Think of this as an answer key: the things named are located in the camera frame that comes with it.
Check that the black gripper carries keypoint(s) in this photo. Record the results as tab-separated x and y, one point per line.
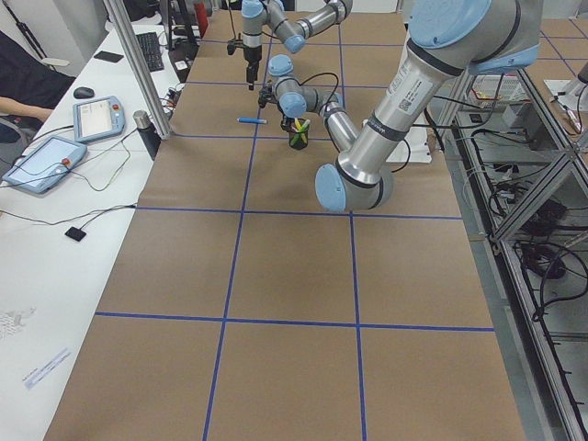
285	122
251	57

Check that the black mesh pen cup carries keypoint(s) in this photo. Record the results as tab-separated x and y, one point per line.
298	146

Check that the blue highlighter pen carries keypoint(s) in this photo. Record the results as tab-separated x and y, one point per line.
252	121

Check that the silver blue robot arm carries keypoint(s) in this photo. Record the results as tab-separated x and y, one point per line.
446	38
293	34

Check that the green highlighter pen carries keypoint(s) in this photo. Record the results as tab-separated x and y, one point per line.
299	137

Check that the black keyboard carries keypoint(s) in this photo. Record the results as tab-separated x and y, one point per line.
150	49

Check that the dark steel water bottle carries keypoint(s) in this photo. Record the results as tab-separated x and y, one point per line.
147	131

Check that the black phone on desk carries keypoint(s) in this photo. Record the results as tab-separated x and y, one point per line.
108	56

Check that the far teach pendant tablet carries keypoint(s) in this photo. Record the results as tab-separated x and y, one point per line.
98	119

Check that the teach pendant tablet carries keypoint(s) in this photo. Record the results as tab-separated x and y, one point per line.
46	165
98	119

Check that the black computer mouse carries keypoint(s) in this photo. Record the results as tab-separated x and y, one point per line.
83	92

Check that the person in black shirt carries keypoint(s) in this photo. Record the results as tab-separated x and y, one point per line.
29	89

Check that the near teach pendant tablet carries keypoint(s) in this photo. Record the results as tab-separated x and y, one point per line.
46	165

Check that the small black square pad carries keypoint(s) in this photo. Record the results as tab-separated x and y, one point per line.
76	234

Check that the white side desk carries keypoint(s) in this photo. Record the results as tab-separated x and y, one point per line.
51	284

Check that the paper label on desk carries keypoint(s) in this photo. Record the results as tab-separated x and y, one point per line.
59	363

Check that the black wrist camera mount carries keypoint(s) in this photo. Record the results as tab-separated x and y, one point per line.
266	95

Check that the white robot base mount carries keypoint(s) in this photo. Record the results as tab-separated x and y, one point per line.
413	147

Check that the white wire basket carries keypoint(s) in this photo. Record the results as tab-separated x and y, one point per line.
489	87

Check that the aluminium frame rack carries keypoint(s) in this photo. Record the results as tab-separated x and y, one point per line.
521	179

